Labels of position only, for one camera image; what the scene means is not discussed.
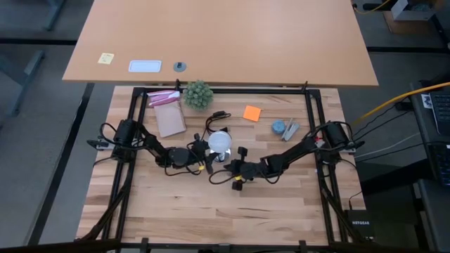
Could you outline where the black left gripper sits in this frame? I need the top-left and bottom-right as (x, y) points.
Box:
(188, 132), (221, 176)

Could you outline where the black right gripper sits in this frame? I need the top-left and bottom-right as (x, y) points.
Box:
(224, 146), (264, 191)

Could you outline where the chrome lamp base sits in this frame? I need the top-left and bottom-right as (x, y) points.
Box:
(210, 149), (232, 164)

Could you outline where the white globe lightbulb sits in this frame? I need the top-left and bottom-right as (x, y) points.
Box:
(207, 130), (233, 154)

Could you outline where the brown spiral notebook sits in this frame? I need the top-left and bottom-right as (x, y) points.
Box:
(153, 101), (187, 138)

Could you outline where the orange sticky note pad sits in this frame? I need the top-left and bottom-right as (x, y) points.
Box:
(242, 105), (262, 123)

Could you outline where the blue tape roll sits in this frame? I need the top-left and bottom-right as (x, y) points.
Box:
(271, 119), (287, 135)

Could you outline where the green plant in white pot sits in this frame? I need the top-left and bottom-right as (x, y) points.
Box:
(181, 79), (214, 112)

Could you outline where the grey stapler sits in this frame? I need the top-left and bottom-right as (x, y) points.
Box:
(281, 117), (301, 142)

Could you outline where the pink folder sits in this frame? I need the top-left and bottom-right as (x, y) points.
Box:
(146, 89), (182, 108)

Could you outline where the white rectangular card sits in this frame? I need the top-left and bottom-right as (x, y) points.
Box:
(128, 60), (162, 74)

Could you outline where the yellow sticky note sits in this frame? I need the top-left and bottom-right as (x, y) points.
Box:
(97, 52), (115, 65)

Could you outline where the black side desk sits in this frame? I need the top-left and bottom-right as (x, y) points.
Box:
(409, 79), (450, 253)

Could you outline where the grey desk leg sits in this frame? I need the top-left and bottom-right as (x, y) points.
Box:
(0, 50), (46, 117)

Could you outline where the black backlit keyboard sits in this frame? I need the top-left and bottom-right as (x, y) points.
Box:
(427, 142), (450, 187)

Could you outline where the cardboard box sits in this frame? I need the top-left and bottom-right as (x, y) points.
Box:
(382, 0), (444, 35)

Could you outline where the small grey white box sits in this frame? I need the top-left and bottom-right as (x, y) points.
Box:
(390, 0), (437, 21)

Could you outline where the black lamp power cord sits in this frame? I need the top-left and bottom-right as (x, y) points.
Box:
(202, 110), (233, 136)

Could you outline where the black aluminium table frame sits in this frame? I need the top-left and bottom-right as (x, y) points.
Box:
(75, 79), (366, 253)

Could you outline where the black Netgear network switch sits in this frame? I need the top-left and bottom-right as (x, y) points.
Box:
(344, 209), (375, 242)

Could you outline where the white cable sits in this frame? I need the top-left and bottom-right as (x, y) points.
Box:
(354, 132), (421, 159)

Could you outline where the yellow cable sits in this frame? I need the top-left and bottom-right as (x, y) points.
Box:
(352, 0), (392, 15)
(351, 81), (450, 127)

